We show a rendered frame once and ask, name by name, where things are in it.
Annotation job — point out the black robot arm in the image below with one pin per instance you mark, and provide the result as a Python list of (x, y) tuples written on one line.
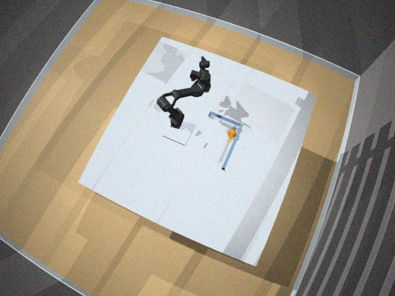
[(176, 115)]

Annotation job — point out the orange ball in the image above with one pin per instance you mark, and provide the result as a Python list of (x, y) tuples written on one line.
[(232, 132)]

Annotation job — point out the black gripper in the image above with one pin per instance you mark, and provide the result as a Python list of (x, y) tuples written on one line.
[(203, 64)]

